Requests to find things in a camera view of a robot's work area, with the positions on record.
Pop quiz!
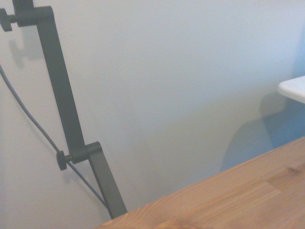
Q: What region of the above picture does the white folding table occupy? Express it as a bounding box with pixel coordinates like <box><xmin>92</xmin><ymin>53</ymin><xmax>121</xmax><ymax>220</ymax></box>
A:
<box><xmin>277</xmin><ymin>75</ymin><xmax>305</xmax><ymax>104</ymax></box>

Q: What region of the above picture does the black flat-bar camera arm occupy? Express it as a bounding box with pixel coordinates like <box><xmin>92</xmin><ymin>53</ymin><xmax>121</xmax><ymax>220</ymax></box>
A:
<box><xmin>0</xmin><ymin>0</ymin><xmax>128</xmax><ymax>219</ymax></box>

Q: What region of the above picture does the grey camera arm cable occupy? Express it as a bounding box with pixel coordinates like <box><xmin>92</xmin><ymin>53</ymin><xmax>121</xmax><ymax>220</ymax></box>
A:
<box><xmin>0</xmin><ymin>64</ymin><xmax>108</xmax><ymax>209</ymax></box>

